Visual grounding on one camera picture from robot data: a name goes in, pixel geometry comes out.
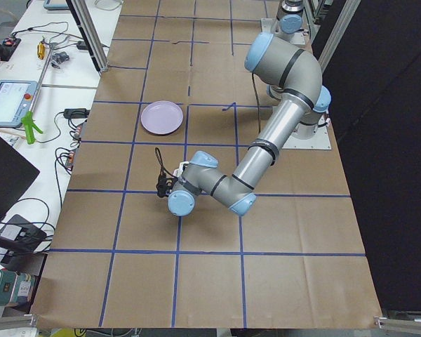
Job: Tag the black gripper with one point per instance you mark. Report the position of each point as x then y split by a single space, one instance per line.
165 189

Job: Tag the white faceted mug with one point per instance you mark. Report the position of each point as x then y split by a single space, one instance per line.
182 166

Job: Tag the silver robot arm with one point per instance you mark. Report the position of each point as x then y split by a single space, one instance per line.
298 74
289 20

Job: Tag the lilac round plate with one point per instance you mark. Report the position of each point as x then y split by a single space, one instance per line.
162 117

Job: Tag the brown paper table cover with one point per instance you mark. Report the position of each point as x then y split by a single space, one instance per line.
161 228

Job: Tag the black power adapter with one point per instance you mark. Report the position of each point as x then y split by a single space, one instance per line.
76 113

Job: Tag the green grabber tool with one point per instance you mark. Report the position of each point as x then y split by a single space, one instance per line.
27 121

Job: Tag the black laptop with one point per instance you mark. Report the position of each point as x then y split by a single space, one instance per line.
16 176

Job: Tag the blue teach pendant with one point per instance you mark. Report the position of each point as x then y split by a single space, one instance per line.
16 96

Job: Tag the aluminium frame post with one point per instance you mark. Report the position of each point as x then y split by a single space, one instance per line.
84 22

